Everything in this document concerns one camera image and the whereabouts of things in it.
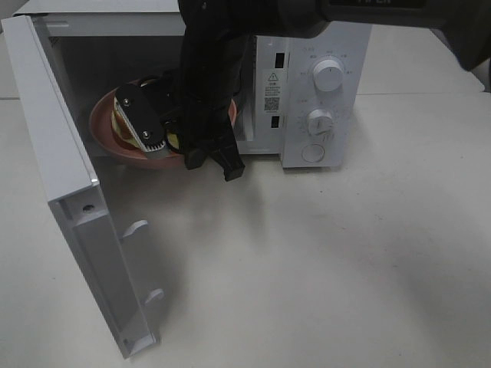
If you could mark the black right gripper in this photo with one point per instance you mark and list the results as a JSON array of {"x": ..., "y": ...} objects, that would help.
[{"x": 200, "y": 96}]

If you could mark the white bread sandwich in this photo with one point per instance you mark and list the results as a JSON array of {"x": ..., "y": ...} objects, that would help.
[{"x": 119, "y": 122}]

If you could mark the round white door-release button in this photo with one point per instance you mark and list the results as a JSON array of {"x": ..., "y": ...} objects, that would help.
[{"x": 313, "y": 153}]

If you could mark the pink round plate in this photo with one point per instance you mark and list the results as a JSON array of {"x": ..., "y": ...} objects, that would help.
[{"x": 101, "y": 129}]

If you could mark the white microwave door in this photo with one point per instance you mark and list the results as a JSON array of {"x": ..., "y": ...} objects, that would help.
[{"x": 106, "y": 256}]

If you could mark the lower white timer knob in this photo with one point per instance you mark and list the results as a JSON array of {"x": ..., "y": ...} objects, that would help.
[{"x": 319, "y": 122}]

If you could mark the white microwave oven body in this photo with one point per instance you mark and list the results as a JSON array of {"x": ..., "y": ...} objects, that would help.
[{"x": 276, "y": 90}]

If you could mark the upper white power knob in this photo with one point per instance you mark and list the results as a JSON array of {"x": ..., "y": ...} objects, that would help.
[{"x": 328, "y": 74}]

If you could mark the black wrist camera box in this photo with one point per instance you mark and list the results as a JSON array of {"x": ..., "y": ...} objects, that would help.
[{"x": 141, "y": 121}]

